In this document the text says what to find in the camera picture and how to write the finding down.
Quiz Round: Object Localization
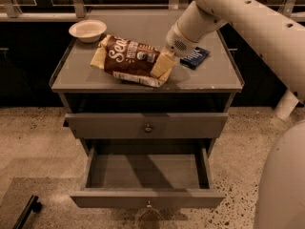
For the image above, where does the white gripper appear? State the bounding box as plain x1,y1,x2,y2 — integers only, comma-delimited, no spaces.
151,23,199,79

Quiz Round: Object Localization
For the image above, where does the metal railing frame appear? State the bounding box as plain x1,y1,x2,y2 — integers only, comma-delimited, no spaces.
0,0,305,23

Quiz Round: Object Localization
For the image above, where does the black bar handle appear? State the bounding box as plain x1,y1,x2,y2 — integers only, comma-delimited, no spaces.
12,196,42,229

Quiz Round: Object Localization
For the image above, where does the grey drawer cabinet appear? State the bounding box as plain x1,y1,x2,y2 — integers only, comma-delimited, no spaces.
51,10,243,149

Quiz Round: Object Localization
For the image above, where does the brown chip bag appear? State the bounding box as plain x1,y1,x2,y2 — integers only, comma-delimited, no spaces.
91,34,173,88

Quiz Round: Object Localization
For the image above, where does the dark blue snack packet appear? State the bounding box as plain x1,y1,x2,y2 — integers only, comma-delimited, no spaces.
180,47,210,70

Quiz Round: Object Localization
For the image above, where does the white post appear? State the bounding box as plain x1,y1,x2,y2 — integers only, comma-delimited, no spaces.
274,90,298,120

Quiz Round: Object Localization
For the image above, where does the open middle grey drawer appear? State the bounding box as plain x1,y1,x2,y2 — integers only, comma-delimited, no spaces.
71,145,224,209

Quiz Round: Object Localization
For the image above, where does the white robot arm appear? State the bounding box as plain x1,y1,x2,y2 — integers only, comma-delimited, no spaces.
162,0,305,229

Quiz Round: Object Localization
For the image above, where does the white paper bowl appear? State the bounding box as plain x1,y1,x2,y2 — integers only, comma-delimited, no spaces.
69,20,107,43

